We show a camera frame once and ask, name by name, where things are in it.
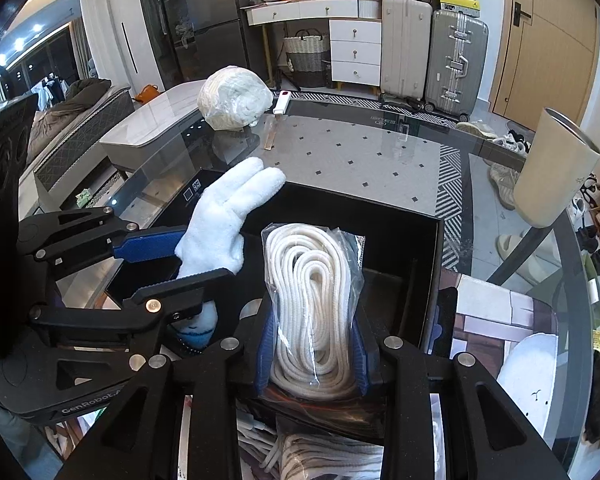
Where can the white suitcase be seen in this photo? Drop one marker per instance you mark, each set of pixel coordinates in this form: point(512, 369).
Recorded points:
point(405, 50)

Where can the bagged white cloth bundle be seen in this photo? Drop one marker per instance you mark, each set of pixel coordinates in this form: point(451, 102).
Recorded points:
point(235, 97)

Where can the printed table mat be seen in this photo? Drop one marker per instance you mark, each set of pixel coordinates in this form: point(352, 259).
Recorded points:
point(485, 310)

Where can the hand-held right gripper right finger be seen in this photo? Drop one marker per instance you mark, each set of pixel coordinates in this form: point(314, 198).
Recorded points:
point(362, 362)

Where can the beige sneakers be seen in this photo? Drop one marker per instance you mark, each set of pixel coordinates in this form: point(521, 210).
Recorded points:
point(505, 185)

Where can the cream tumbler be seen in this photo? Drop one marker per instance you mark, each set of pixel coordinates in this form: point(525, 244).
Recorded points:
point(555, 170)

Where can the white plush glove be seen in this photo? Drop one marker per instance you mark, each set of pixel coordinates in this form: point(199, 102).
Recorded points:
point(220, 220)

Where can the white side table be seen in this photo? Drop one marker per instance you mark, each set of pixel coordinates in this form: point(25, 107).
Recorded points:
point(150, 125)

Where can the white plush toy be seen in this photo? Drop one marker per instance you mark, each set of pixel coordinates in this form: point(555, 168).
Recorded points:
point(530, 375)

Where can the wooden door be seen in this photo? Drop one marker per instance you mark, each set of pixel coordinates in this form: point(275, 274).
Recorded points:
point(555, 35)

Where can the dark glass refrigerator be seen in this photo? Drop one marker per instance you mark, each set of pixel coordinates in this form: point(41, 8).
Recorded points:
point(205, 25)

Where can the orange bag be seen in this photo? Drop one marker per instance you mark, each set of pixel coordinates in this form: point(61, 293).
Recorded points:
point(147, 94)

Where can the woven laundry basket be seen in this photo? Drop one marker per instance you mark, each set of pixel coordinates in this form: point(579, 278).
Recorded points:
point(307, 55)

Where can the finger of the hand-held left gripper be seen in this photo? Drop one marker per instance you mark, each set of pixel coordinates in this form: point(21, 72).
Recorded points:
point(180, 287)
point(147, 246)

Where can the wooden strip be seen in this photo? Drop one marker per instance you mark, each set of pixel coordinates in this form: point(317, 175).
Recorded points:
point(269, 132)

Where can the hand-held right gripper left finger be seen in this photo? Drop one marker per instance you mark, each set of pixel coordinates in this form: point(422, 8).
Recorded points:
point(264, 355)

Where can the black cardboard box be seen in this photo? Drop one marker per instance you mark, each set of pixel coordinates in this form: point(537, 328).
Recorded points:
point(400, 250)

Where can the white device with red button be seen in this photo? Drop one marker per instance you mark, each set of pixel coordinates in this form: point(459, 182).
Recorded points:
point(281, 102)

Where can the blue plush toy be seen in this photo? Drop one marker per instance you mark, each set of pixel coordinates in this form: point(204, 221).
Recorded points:
point(200, 327)

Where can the black and white patterned rug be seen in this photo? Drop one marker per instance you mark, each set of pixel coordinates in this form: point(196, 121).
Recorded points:
point(452, 170)

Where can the silver suitcase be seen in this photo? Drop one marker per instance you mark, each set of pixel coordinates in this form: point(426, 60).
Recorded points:
point(455, 60)

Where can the beige slippers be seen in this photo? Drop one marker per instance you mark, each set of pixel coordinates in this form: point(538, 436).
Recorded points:
point(522, 260)

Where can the white sneakers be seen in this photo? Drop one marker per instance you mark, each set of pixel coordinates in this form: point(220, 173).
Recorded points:
point(485, 132)

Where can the white dresser desk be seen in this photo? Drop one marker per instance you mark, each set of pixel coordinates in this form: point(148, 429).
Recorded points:
point(355, 40)

